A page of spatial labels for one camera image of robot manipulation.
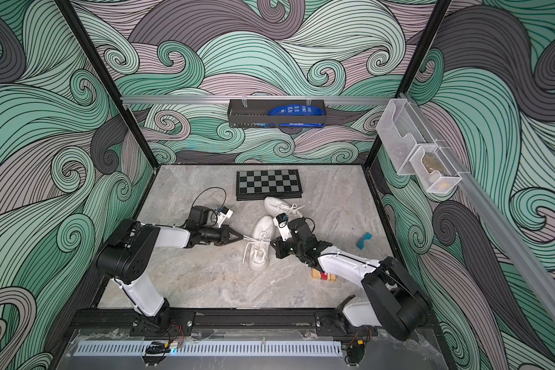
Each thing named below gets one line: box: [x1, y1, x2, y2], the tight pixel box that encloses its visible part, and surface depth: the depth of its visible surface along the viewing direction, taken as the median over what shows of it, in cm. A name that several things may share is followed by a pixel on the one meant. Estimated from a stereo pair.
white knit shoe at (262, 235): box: [242, 215, 276, 272], surface depth 89 cm
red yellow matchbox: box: [310, 268, 337, 282], surface depth 84 cm
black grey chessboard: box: [235, 168, 303, 202], surface depth 109 cm
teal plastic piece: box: [356, 232, 373, 251], surface depth 94 cm
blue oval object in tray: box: [268, 104, 327, 116], surface depth 94 cm
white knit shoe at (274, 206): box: [263, 196, 306, 219], surface depth 102 cm
